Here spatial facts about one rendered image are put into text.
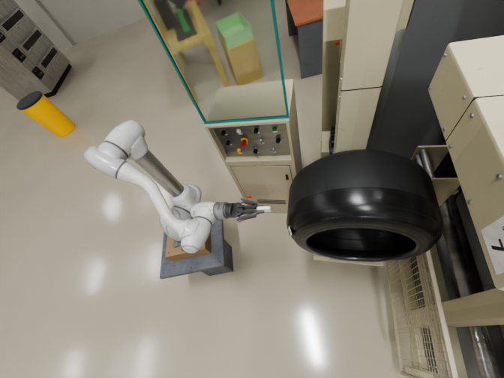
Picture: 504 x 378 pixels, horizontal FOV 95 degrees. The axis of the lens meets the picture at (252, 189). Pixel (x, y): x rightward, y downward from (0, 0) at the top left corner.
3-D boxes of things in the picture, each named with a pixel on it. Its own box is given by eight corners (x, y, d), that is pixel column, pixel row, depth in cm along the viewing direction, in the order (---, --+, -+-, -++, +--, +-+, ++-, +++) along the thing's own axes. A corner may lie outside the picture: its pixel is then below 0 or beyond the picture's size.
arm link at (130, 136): (180, 216, 174) (193, 192, 184) (196, 219, 166) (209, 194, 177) (93, 142, 116) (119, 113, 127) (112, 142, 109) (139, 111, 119)
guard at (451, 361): (382, 232, 182) (411, 184, 125) (384, 232, 182) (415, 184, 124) (400, 374, 138) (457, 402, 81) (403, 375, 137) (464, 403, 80)
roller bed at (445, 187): (400, 179, 138) (417, 145, 114) (429, 179, 134) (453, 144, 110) (405, 208, 129) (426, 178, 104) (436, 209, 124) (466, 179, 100)
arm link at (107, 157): (112, 172, 108) (130, 151, 114) (73, 154, 105) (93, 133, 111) (117, 184, 119) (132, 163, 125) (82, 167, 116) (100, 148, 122)
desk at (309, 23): (327, 23, 421) (329, -32, 357) (350, 67, 342) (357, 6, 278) (286, 35, 434) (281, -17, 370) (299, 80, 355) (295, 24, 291)
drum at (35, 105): (79, 118, 455) (44, 88, 398) (72, 135, 430) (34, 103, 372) (60, 125, 461) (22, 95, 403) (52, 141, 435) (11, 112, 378)
